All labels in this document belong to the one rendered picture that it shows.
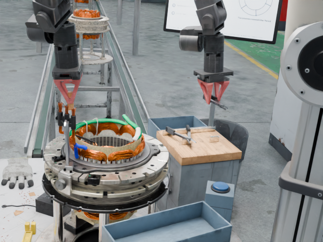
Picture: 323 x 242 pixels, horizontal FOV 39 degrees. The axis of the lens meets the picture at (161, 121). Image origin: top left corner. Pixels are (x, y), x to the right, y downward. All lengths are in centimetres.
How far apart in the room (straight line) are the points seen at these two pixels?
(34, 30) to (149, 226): 56
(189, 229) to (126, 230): 14
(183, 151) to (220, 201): 21
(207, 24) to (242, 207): 207
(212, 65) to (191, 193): 37
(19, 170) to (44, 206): 28
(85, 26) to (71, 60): 211
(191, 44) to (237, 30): 79
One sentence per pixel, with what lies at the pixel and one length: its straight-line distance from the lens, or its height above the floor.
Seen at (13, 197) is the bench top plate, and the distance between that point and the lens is 162.
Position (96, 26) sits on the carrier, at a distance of 326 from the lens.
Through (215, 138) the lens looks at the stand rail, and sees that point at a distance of 136.
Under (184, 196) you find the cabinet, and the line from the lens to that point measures 131.
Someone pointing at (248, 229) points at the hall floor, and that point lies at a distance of 294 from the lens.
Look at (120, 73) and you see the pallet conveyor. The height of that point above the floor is 76.
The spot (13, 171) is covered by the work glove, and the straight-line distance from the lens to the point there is 173.
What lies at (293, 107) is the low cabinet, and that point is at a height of 47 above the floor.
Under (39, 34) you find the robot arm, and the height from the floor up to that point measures 138.
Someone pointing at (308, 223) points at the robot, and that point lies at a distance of 99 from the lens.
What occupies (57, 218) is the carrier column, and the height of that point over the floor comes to 90.
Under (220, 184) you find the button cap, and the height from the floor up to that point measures 104.
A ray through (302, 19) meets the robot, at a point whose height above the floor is 150.
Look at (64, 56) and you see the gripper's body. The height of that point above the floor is 133.
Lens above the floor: 159
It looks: 21 degrees down
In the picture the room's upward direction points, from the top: 4 degrees clockwise
